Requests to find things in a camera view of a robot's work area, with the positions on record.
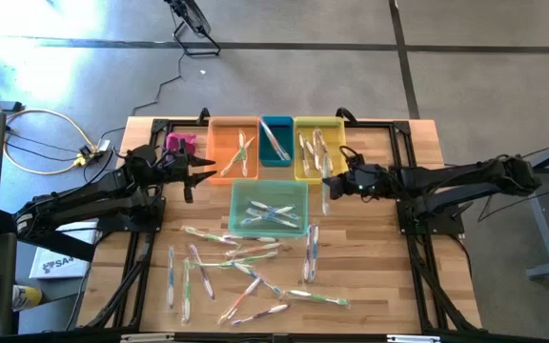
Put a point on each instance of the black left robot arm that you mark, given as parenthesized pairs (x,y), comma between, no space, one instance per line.
(88,190)

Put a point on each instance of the magenta plastic bin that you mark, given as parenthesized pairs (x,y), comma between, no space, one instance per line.
(179,140)

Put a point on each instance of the black floor fan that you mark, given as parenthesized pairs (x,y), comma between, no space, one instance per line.
(193,16)

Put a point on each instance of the teal plastic bin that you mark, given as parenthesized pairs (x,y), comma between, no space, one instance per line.
(284,128)

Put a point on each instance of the silver edge bracket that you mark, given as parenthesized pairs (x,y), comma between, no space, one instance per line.
(146,337)
(412,338)

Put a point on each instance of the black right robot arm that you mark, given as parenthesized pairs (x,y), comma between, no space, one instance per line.
(446,176)

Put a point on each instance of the orange plastic bin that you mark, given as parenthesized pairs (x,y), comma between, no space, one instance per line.
(222,143)

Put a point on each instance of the yellow plastic bin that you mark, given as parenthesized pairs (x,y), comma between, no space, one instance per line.
(339,138)

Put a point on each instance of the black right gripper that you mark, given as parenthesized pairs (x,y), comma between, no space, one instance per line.
(367,181)

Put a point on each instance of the green translucent plastic bin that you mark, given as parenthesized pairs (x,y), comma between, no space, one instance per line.
(241,190)

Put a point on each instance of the power strip with plugs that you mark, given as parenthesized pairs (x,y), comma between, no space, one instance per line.
(86,155)

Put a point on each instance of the white printed box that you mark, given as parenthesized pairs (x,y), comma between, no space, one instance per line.
(55,267)

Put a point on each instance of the yellow can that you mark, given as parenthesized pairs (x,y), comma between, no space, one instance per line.
(26,297)

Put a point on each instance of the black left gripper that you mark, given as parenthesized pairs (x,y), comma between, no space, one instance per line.
(174,166)

